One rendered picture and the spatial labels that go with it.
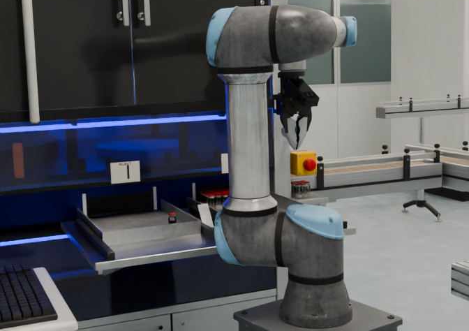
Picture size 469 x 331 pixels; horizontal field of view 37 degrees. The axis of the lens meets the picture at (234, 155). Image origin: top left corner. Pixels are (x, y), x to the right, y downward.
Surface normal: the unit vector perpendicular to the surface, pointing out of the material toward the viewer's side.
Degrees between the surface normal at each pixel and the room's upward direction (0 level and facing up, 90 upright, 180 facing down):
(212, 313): 90
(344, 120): 90
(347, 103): 90
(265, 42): 107
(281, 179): 90
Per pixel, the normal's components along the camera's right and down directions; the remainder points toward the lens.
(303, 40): 0.43, 0.36
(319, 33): 0.66, 0.16
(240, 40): -0.26, 0.18
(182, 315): 0.39, 0.11
